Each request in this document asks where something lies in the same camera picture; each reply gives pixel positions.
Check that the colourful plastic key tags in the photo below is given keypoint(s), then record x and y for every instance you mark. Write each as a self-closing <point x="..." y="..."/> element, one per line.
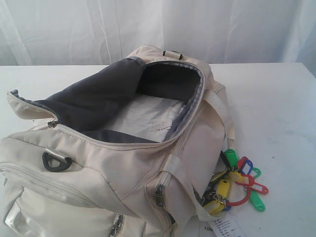
<point x="238" y="172"/>

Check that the cream fabric duffel bag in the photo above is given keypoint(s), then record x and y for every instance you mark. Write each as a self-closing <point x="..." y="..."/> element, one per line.
<point x="69" y="177"/>

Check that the white paper hang tag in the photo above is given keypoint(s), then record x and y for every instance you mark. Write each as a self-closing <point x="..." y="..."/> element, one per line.
<point x="225" y="226"/>

